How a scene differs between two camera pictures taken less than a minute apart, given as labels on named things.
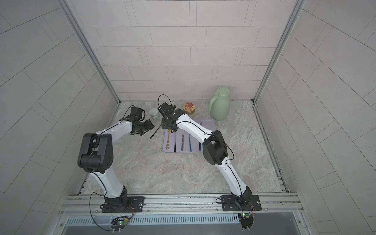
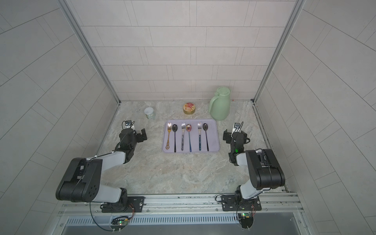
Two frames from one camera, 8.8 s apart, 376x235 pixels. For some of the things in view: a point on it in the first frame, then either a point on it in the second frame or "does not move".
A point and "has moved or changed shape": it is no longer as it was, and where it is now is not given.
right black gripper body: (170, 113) → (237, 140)
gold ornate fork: (168, 145) does not move
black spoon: (154, 132) has moved or changed shape
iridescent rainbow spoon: (190, 150) does not move
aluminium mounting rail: (82, 205) does not move
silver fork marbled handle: (182, 140) does not move
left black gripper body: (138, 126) → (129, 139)
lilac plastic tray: (181, 141) does not move
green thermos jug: (220, 104) does not move
